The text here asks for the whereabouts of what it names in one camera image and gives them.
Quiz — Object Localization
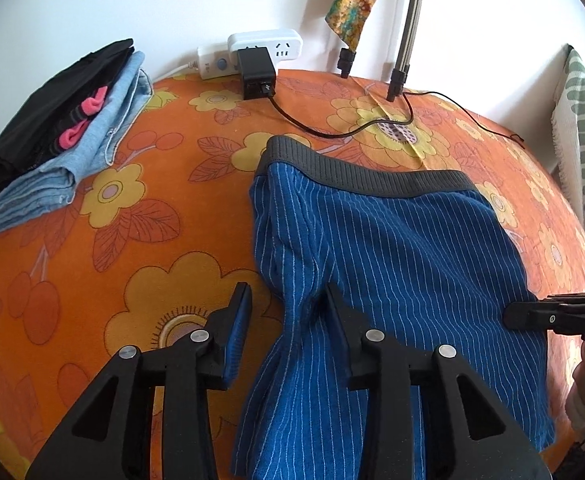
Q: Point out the blue striped boxer shorts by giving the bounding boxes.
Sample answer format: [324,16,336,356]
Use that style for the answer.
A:
[233,136,556,479]

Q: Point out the green striped pillow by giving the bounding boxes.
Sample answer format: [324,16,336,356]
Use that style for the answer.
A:
[551,44,585,229]

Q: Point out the orange floral bedsheet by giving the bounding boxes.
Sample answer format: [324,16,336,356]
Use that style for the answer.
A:
[0,70,585,479]

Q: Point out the light blue folded jeans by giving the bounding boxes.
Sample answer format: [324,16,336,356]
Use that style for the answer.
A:
[0,51,154,233]

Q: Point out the black folded garment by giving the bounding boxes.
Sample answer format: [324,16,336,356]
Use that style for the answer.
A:
[0,39,134,193]

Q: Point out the silver tripod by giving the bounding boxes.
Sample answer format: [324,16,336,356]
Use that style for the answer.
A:
[337,0,422,102]

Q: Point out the black power adapter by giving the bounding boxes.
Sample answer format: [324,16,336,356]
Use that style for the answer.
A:
[236,47,276,101]

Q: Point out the white power strip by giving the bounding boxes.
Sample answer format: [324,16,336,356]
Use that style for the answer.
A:
[196,28,303,79]

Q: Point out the black cable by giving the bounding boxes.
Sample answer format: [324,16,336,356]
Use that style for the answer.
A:
[266,89,527,148]

